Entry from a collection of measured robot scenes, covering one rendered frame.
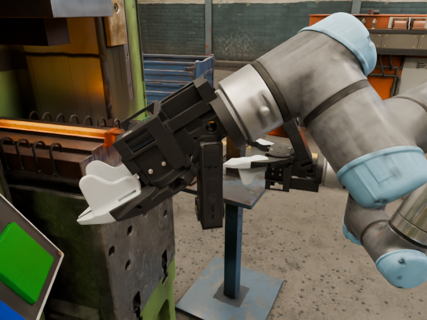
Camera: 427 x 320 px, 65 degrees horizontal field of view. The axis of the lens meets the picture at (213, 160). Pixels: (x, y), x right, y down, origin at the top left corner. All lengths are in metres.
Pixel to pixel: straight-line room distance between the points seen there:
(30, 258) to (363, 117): 0.41
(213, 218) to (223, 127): 0.11
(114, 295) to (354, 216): 0.59
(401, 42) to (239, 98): 3.65
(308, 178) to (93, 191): 0.48
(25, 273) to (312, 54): 0.40
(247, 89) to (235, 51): 8.18
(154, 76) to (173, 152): 4.31
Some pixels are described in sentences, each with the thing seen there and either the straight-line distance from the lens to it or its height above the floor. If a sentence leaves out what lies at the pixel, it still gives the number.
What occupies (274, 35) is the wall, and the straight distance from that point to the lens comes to 8.26.
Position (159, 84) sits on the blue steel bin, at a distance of 4.61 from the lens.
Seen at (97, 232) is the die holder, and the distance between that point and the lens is 0.81.
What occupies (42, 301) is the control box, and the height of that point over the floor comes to 0.97.
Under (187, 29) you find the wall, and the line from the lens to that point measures 8.92.
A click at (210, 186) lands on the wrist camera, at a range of 0.37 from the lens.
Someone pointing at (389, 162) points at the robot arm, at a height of 1.16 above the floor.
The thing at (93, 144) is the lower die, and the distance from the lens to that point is 0.85.
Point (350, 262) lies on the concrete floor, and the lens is 2.10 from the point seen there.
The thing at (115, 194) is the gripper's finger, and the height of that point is 1.10.
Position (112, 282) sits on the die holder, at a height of 0.68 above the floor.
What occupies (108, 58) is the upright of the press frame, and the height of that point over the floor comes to 1.15.
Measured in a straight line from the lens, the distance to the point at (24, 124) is 1.02.
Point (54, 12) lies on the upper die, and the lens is 0.73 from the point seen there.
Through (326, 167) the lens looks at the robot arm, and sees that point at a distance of 0.71.
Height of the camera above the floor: 1.28
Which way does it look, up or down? 24 degrees down
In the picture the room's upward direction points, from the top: straight up
